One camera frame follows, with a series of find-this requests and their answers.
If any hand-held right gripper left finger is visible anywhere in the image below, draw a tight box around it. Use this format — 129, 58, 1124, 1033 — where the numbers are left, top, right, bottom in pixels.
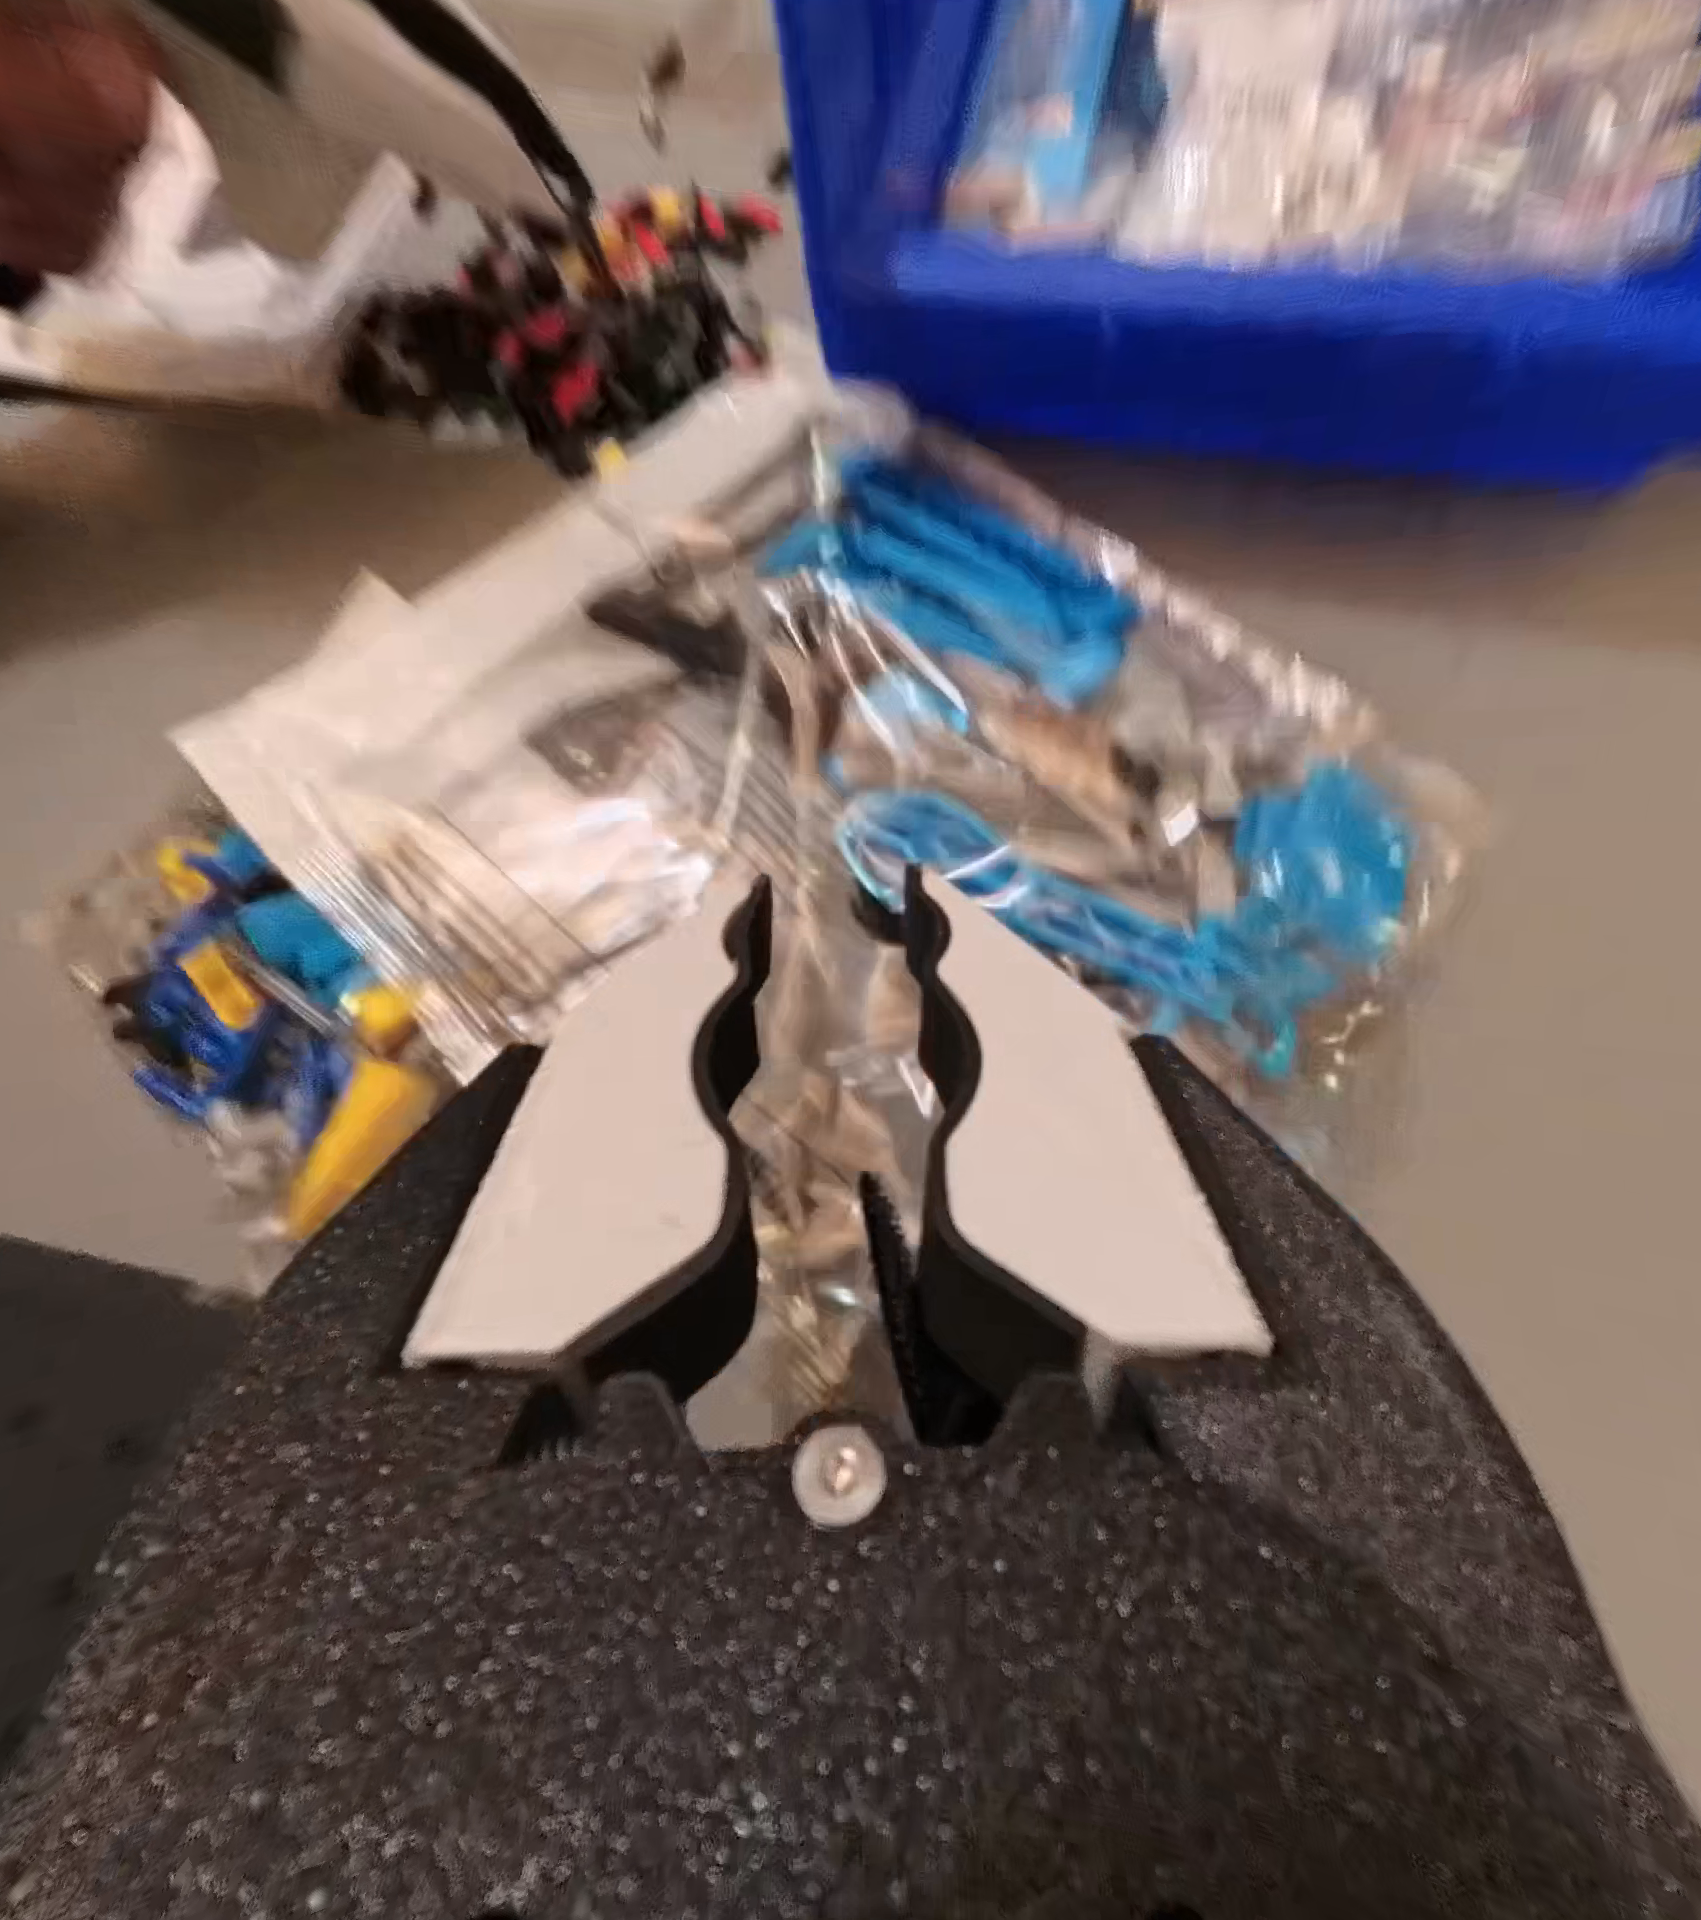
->
402, 875, 775, 1373

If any person's left hand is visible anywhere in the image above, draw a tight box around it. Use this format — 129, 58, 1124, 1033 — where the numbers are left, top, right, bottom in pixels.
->
0, 14, 177, 279

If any clear bag of blue parts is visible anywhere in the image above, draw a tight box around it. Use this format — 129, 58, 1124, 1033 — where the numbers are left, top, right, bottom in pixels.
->
25, 816, 438, 1291

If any white instruction booklet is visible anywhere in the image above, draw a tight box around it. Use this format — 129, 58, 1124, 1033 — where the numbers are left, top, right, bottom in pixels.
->
0, 224, 521, 435

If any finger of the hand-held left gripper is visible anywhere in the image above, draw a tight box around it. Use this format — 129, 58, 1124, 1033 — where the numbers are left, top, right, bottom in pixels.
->
137, 0, 597, 229

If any grey desk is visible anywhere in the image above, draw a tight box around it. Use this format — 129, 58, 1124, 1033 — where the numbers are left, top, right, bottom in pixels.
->
0, 43, 1701, 1802

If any black perforated chair seat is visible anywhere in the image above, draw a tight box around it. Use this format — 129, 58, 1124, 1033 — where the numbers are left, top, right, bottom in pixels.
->
0, 1207, 251, 1905

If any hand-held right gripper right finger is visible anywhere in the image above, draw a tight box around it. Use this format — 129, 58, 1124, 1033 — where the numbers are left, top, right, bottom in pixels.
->
901, 865, 1276, 1358

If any blue cover booklet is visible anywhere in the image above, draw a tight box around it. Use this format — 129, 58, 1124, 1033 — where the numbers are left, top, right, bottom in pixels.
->
941, 0, 1701, 263

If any pile of small toy pegs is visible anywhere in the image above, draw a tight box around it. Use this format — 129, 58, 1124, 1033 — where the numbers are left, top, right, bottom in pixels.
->
338, 180, 789, 468

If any blue plastic bin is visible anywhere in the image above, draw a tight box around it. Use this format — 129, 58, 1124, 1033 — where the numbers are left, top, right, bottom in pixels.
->
774, 0, 1701, 488

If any clear bag of grey parts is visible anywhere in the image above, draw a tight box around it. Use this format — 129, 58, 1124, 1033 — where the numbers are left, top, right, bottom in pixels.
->
174, 375, 1488, 1352

